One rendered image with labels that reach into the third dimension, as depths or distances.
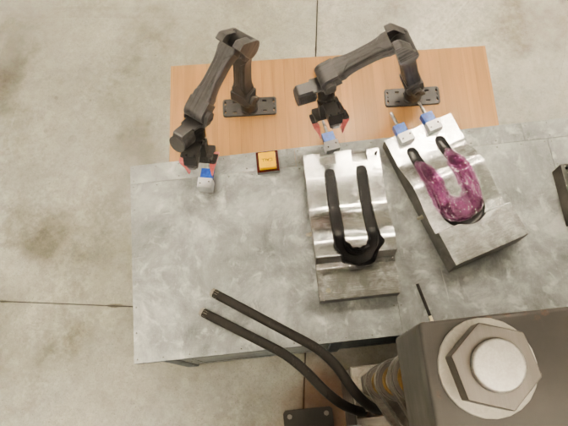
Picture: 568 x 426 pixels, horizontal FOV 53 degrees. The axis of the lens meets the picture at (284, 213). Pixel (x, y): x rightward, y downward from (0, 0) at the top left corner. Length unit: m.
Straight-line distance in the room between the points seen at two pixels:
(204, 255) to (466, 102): 1.10
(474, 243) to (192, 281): 0.94
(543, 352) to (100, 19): 3.15
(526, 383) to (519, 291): 1.36
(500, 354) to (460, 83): 1.68
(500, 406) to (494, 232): 1.30
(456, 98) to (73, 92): 2.04
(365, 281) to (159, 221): 0.74
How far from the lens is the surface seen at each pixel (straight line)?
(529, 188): 2.16
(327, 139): 2.05
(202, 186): 2.01
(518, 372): 0.69
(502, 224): 1.97
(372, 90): 2.21
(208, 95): 1.76
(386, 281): 1.90
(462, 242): 1.92
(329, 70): 1.79
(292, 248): 1.97
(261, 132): 2.12
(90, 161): 3.15
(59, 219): 3.10
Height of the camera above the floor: 2.71
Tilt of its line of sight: 72 degrees down
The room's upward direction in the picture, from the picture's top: 8 degrees counter-clockwise
